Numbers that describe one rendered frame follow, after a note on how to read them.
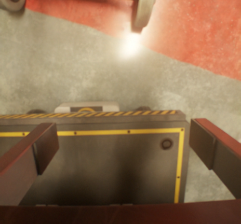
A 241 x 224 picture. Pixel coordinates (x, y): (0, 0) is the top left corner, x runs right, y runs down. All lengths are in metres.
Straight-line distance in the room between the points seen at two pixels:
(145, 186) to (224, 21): 0.76
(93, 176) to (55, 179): 0.13
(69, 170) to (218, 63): 0.77
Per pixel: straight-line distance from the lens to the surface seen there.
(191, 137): 0.17
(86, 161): 0.58
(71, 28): 0.84
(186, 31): 0.86
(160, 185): 0.64
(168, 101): 0.86
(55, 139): 0.17
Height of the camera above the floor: 0.80
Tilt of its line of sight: 75 degrees down
